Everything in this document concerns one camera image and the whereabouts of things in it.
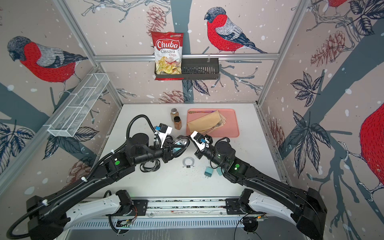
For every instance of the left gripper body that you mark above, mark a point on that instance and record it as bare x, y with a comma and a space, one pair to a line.
166, 155

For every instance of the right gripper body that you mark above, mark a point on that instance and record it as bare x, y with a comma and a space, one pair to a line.
200, 154

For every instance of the clear pouch black zipper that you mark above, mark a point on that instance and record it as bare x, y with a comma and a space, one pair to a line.
180, 145

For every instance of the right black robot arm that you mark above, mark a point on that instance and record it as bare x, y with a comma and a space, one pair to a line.
308, 210

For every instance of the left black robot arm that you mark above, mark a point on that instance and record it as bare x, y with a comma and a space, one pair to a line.
47, 218

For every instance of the clear pouch far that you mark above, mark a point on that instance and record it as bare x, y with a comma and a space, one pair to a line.
151, 166

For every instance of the teal charger plug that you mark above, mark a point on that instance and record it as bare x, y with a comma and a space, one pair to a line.
220, 171
208, 172

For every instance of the yellow folded napkin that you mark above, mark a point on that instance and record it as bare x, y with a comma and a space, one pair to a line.
206, 122

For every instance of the orange pepper spice jar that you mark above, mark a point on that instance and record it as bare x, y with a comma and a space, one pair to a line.
177, 123

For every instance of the pink tray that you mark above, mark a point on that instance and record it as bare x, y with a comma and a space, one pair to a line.
230, 128

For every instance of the shichimi spice jar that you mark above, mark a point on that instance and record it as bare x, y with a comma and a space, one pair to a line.
174, 113

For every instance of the Chuba cassava chips bag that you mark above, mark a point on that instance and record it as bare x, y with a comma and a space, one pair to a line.
168, 50

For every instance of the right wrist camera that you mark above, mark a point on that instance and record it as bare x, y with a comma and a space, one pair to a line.
199, 139

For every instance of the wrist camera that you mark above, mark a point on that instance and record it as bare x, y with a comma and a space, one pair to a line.
199, 139
163, 130

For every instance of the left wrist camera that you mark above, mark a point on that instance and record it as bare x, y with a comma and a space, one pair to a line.
163, 130

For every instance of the pink handled fork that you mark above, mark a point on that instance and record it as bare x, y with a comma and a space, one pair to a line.
218, 125

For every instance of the pink handled spoon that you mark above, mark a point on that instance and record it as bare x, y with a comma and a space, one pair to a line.
196, 112

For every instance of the black wall basket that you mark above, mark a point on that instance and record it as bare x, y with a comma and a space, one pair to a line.
194, 69

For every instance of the white wire mesh shelf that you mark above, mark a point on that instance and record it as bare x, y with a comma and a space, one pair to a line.
71, 118

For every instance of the aluminium frame rail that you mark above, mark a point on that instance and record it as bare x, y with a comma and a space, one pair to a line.
221, 57

